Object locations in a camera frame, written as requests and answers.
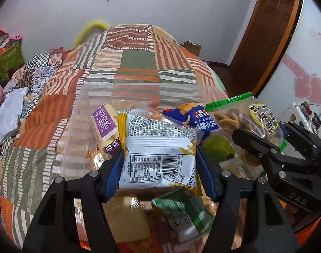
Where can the green patterned box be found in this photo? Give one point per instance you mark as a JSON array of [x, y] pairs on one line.
[[10, 58]]

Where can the white stand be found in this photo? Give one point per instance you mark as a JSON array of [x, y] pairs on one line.
[[294, 116]]

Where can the cardboard box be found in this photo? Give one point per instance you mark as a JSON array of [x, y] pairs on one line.
[[192, 48]]

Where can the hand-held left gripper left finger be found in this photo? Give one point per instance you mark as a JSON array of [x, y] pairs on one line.
[[115, 174]]

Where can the beige cracker packet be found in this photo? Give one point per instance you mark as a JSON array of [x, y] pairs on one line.
[[126, 218]]

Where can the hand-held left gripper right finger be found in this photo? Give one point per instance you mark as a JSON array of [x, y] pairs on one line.
[[206, 174]]

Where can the striped patchwork quilt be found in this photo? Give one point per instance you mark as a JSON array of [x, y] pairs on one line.
[[139, 58]]

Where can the yellow foam tube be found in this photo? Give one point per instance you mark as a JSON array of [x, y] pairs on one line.
[[82, 30]]

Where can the white sliding door with hearts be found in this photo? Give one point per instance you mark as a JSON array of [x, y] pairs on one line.
[[308, 58]]

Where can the green-edged clear snack bag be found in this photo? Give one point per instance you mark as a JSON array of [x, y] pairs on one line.
[[255, 116]]

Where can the brown wooden door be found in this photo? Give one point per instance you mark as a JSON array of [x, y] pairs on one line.
[[265, 31]]

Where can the blue snack packet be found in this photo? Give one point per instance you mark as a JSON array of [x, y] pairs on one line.
[[200, 118]]

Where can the white cloth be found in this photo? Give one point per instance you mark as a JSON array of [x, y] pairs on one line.
[[5, 118]]

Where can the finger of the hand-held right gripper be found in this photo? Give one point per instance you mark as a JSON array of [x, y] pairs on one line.
[[302, 139], [255, 145]]

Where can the white and yellow snack packet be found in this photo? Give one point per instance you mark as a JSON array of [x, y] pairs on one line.
[[155, 152]]

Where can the clear bag of orange snacks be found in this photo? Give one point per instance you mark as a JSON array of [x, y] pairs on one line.
[[152, 113]]

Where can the green snack packet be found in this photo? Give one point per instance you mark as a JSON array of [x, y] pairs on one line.
[[181, 213]]

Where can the green jelly cup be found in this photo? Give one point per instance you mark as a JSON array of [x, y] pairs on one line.
[[218, 147]]

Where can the pile of papers and bags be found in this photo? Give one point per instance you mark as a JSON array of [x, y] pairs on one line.
[[5, 40]]

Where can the purple label roll packet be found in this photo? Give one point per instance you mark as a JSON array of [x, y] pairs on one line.
[[105, 123]]

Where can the clear plastic container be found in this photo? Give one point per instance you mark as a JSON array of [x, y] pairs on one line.
[[79, 137]]

